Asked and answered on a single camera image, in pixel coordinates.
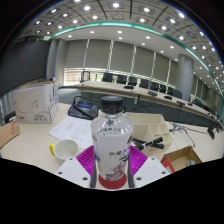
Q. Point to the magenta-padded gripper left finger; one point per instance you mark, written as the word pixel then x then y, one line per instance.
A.
pixel 71 170

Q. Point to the group of ceiling lights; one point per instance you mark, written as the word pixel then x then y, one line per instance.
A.
pixel 115 5

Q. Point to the white printed paper sheets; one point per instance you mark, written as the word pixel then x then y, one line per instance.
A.
pixel 75 130

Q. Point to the row of black office chairs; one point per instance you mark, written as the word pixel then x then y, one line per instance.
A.
pixel 133 80

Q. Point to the green grey whiteboard eraser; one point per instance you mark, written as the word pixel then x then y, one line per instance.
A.
pixel 191 163

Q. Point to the clear black-capped drink bottle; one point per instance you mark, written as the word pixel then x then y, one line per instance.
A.
pixel 111 140

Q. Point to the open brown cardboard box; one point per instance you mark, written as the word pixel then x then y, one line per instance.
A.
pixel 181 158

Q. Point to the flat brown cardboard envelope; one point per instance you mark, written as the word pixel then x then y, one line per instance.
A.
pixel 8 133

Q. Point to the beige divided organizer box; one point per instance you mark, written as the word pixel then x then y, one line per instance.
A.
pixel 146 126

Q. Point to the large white cardboard box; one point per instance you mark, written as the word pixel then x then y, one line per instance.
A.
pixel 33 103

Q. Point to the black desk microphone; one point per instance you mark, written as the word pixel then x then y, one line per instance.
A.
pixel 211 132

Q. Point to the black marker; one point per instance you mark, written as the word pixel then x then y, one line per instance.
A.
pixel 151 142

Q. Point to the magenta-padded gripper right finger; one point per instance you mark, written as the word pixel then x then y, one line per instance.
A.
pixel 151 170

